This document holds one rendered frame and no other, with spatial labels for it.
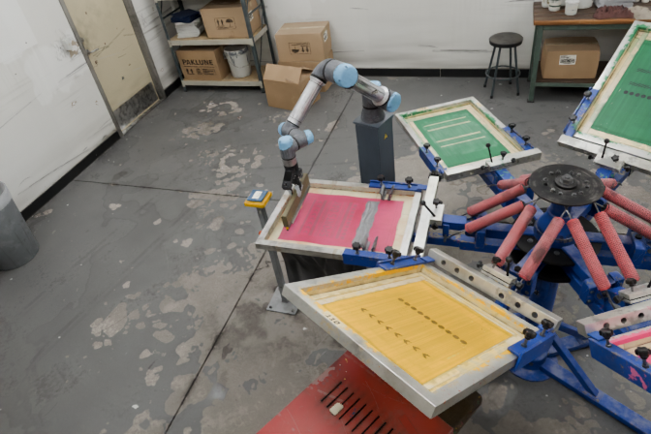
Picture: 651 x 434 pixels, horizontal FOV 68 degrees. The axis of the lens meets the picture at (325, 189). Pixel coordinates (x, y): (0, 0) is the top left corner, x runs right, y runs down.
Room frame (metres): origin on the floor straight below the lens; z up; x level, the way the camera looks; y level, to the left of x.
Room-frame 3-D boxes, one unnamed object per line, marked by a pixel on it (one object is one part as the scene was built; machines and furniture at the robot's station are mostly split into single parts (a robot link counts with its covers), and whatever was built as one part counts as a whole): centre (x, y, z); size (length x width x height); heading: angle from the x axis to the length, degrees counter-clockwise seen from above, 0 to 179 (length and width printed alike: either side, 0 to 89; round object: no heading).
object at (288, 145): (2.14, 0.16, 1.39); 0.09 x 0.08 x 0.11; 123
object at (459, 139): (2.50, -0.93, 1.05); 1.08 x 0.61 x 0.23; 7
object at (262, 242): (2.02, -0.06, 0.97); 0.79 x 0.58 x 0.04; 67
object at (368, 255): (1.67, -0.18, 0.98); 0.30 x 0.05 x 0.07; 67
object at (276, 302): (2.35, 0.41, 0.48); 0.22 x 0.22 x 0.96; 67
